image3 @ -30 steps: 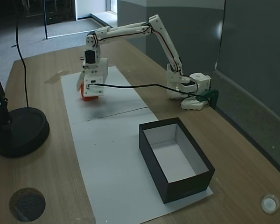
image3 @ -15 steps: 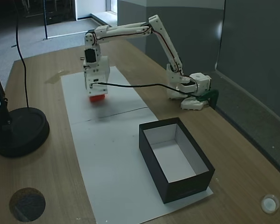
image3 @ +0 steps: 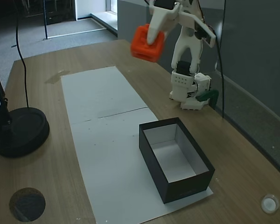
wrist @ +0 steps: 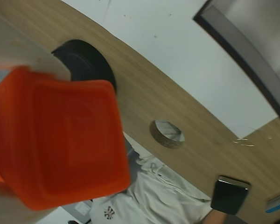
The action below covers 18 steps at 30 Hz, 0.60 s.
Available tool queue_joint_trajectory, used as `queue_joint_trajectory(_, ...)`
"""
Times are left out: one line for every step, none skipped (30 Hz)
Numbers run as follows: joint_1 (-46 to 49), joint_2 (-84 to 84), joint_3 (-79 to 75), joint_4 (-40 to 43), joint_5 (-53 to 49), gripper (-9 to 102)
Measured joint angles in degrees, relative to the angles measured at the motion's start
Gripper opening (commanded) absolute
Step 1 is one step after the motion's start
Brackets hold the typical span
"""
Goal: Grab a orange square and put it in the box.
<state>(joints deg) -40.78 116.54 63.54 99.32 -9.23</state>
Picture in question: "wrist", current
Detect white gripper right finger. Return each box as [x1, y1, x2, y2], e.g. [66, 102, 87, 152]
[0, 10, 72, 81]

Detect black phone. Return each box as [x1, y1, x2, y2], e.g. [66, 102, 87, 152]
[210, 175, 251, 216]

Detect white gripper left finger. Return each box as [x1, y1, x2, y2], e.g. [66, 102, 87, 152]
[0, 180, 61, 224]

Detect blue white flat object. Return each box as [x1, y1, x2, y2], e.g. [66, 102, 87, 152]
[265, 192, 280, 214]

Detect clear plastic tape piece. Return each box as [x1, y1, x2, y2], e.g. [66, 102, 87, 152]
[232, 136, 273, 148]

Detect cardboard tape roll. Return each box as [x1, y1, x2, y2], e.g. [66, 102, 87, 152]
[149, 119, 186, 150]

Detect person's hand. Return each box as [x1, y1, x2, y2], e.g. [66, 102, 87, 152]
[200, 208, 230, 224]

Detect white paper sheet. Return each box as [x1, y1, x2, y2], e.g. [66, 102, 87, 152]
[102, 0, 279, 139]
[61, 0, 110, 31]

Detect orange cube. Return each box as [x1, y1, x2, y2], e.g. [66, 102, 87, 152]
[0, 66, 132, 212]

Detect person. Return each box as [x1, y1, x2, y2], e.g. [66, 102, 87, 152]
[88, 133, 215, 224]

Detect black round object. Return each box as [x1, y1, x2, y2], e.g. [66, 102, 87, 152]
[51, 39, 119, 94]

